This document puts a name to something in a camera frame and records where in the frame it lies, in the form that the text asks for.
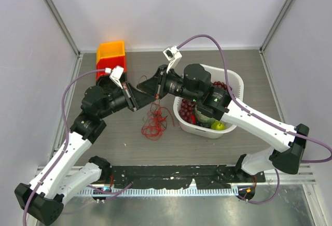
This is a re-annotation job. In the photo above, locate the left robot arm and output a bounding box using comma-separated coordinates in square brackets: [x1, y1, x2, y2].
[15, 82, 155, 225]

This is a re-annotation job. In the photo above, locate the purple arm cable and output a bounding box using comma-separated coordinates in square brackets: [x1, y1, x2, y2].
[177, 34, 332, 205]
[22, 67, 134, 226]

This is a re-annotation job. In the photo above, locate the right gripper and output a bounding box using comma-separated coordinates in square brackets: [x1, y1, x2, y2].
[137, 65, 200, 104]

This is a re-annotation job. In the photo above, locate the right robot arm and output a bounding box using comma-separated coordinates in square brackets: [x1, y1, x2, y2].
[137, 64, 309, 182]

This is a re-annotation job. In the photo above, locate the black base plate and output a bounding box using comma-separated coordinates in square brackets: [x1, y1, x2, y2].
[112, 164, 266, 190]

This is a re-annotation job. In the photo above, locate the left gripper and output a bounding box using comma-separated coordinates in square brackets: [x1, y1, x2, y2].
[98, 81, 155, 119]

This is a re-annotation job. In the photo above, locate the red grape bunch front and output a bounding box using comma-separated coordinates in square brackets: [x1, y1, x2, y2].
[178, 98, 196, 124]

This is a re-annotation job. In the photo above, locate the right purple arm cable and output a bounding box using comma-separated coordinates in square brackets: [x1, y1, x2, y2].
[177, 34, 332, 205]

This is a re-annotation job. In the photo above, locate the yellow plastic bin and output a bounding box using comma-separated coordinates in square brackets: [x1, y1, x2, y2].
[96, 41, 125, 63]

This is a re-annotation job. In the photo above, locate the black plastic bin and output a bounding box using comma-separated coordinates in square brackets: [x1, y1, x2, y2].
[96, 75, 121, 94]

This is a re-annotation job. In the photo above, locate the white fruit basket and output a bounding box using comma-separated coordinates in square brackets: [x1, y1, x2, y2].
[173, 64, 244, 139]

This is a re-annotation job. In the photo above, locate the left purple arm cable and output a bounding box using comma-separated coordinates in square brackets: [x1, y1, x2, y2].
[22, 67, 134, 226]

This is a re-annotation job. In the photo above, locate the red plastic bin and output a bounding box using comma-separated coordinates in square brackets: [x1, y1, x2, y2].
[96, 55, 127, 81]

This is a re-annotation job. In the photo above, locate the white slotted cable duct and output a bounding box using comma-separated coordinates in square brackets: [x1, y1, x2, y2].
[77, 187, 239, 197]

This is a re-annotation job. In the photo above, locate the dark thin cable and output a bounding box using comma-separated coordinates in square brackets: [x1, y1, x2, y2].
[139, 75, 156, 112]

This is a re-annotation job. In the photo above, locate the dark red grape bunch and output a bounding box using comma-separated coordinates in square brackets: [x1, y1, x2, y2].
[212, 81, 228, 92]

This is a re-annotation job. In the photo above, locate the green netted melon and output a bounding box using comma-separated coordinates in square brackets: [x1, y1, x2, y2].
[194, 105, 217, 124]

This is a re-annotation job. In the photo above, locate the red cable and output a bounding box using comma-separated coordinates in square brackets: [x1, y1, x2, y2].
[141, 101, 175, 142]

